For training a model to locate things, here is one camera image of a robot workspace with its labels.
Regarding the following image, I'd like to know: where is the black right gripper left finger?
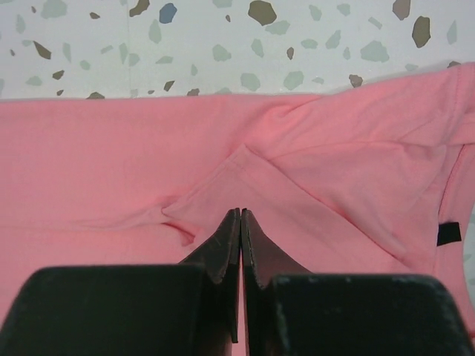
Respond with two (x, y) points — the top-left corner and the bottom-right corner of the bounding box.
(1, 209), (240, 355)

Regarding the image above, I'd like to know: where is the pink t-shirt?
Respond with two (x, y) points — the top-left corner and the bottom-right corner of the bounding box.
(1, 63), (474, 345)

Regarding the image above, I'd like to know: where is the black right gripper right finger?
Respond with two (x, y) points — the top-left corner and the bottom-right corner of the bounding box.
(240, 210), (474, 355)

